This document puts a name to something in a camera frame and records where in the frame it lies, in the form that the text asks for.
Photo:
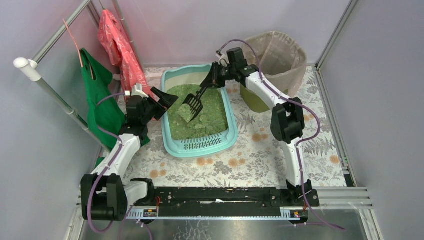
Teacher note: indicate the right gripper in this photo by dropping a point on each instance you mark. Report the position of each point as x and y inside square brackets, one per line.
[214, 77]

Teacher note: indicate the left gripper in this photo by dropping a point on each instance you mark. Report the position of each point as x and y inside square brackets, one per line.
[156, 104]

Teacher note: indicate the black litter scoop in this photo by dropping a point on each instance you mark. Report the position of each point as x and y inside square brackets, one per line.
[191, 106]

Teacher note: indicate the teal litter box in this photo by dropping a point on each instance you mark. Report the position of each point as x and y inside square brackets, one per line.
[203, 146]

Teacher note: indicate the bin with plastic liner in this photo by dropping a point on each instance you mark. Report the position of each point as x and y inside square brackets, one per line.
[283, 61]

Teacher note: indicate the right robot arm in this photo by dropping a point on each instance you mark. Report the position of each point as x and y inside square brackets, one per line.
[287, 116]

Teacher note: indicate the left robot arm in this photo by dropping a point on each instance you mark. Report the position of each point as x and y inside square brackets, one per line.
[104, 197]

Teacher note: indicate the green cat litter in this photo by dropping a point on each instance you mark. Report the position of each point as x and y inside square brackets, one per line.
[212, 119]

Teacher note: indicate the green cloth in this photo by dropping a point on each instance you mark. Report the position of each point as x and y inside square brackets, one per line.
[105, 119]

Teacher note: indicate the pink patterned cloth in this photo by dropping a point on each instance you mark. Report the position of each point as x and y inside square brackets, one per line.
[114, 40]

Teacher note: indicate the floral mat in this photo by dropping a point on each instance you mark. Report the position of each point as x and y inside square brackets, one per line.
[255, 160]

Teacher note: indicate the pink hanger rod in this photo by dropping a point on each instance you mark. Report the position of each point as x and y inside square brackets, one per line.
[74, 42]

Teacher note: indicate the white capped metal pole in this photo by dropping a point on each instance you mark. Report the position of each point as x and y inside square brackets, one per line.
[28, 68]

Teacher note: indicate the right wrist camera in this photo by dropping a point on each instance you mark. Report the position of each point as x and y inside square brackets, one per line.
[222, 59]

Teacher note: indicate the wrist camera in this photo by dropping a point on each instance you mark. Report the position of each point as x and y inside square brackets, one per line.
[222, 59]
[137, 90]

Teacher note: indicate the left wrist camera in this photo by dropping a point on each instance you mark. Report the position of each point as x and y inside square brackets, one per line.
[137, 90]

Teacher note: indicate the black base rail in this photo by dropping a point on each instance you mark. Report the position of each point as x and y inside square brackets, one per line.
[183, 203]

